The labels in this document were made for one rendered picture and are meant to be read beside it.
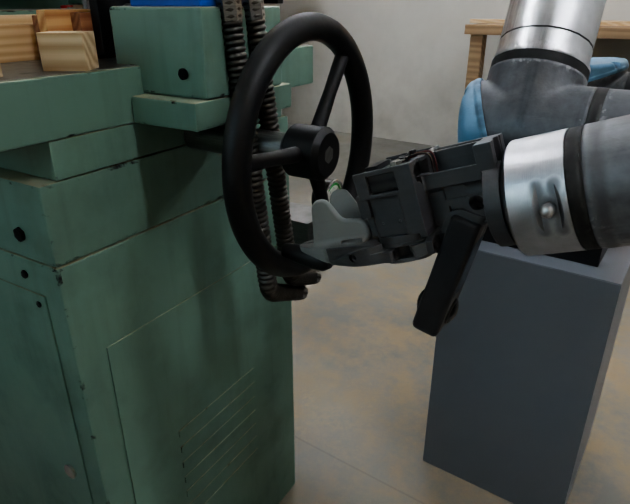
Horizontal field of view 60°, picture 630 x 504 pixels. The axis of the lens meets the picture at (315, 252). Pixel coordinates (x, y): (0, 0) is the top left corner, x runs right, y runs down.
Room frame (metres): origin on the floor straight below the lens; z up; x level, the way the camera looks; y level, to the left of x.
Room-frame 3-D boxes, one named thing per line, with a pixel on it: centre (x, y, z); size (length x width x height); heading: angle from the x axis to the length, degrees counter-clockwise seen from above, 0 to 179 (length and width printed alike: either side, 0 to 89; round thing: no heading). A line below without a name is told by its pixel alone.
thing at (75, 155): (0.76, 0.25, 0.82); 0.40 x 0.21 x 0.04; 149
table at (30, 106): (0.73, 0.21, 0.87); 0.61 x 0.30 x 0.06; 149
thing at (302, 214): (0.94, 0.04, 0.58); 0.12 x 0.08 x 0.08; 59
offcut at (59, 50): (0.60, 0.25, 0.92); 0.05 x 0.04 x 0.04; 91
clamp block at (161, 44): (0.69, 0.13, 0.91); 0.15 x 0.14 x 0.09; 149
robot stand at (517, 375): (0.99, -0.46, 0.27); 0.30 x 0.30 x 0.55; 55
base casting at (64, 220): (0.85, 0.40, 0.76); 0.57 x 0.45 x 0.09; 59
